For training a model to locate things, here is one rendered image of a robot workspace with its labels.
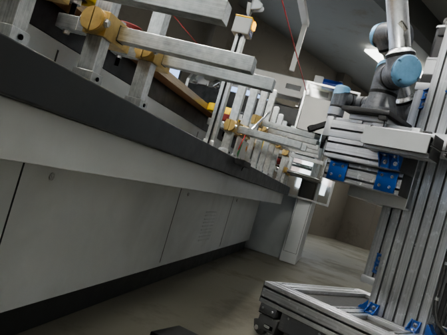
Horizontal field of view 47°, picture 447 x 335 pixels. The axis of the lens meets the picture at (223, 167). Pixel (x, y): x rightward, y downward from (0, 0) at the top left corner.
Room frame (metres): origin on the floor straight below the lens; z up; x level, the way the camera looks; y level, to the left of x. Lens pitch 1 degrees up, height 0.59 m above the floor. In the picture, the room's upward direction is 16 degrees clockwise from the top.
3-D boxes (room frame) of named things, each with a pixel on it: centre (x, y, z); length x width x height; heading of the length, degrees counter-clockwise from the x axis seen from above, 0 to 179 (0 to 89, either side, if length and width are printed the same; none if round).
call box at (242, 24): (1.98, 0.08, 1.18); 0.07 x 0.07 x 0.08; 76
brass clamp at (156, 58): (1.28, 0.25, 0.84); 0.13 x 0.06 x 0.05; 166
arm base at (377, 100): (2.16, -0.57, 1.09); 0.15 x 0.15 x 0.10
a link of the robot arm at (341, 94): (2.42, -0.44, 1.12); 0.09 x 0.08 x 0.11; 118
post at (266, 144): (3.20, -0.22, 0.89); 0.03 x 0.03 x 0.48; 76
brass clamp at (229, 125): (2.25, 0.01, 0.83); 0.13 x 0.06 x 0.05; 166
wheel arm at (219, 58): (1.03, 0.21, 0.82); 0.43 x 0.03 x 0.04; 76
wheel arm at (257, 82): (1.27, 0.15, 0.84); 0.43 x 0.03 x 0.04; 76
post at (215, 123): (1.97, 0.08, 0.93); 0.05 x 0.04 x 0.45; 166
